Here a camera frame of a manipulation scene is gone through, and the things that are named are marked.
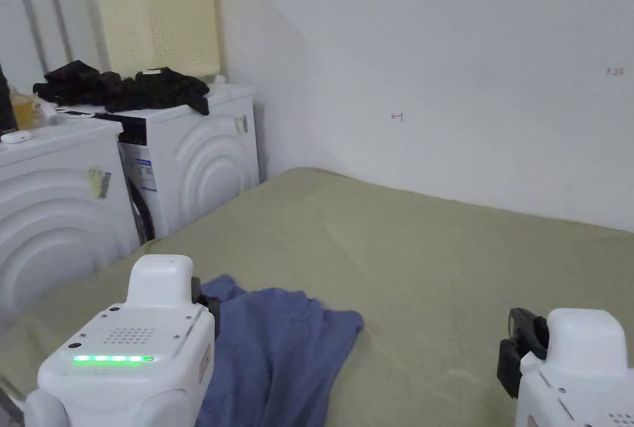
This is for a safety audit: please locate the white washing machine with black clothes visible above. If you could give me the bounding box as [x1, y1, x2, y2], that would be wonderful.
[32, 0, 261, 246]

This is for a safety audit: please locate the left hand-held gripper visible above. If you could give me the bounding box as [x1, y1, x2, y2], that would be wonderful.
[23, 254, 222, 427]

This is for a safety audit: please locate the bed with pale green sheet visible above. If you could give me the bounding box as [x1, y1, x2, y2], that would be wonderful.
[0, 166, 634, 427]

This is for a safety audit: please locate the white washing machine with bottles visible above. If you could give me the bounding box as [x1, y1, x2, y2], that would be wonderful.
[0, 61, 141, 318]

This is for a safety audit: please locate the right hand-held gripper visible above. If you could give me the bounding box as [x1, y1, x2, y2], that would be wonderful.
[497, 307, 634, 427]

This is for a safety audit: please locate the blue garment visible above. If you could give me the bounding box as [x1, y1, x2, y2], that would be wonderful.
[196, 274, 365, 427]

